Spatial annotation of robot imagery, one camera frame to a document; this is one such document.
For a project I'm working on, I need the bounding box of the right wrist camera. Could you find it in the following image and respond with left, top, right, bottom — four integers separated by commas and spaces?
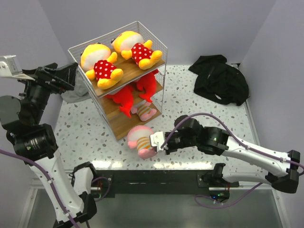
149, 132, 168, 152

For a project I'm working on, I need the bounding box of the yellow plush red dotted dress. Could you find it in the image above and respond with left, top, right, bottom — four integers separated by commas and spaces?
80, 43, 124, 90

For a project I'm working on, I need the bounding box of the grey cloth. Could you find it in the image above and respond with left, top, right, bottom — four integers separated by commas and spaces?
61, 71, 90, 103

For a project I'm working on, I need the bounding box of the black jacket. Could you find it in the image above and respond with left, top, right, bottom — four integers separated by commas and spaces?
189, 55, 249, 106

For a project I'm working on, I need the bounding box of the red shark plush front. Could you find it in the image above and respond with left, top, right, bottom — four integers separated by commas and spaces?
105, 85, 133, 118

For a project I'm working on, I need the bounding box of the white wire wooden shelf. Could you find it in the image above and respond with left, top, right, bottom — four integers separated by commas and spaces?
68, 21, 168, 140

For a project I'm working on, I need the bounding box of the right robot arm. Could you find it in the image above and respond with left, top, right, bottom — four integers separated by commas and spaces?
161, 115, 300, 194

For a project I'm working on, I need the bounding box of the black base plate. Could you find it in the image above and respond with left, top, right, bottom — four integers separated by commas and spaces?
91, 170, 239, 198

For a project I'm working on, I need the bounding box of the pink plush striped hat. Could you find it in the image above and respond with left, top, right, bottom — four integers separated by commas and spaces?
127, 125, 157, 159
131, 100, 157, 122

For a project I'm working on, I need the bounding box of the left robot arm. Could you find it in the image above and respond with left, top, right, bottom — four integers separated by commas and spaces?
0, 63, 98, 228

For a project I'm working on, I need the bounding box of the red shark plush back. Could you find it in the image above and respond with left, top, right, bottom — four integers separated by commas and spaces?
135, 69, 159, 103

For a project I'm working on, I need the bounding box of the red shark plush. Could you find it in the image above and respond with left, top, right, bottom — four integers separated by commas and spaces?
135, 69, 159, 103
105, 85, 133, 118

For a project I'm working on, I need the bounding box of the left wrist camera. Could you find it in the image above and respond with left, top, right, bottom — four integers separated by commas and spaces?
0, 55, 34, 80

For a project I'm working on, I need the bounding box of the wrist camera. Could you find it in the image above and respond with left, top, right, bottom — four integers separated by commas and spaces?
0, 55, 34, 80
149, 132, 168, 152

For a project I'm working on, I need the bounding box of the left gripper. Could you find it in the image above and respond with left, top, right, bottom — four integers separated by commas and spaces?
13, 60, 76, 122

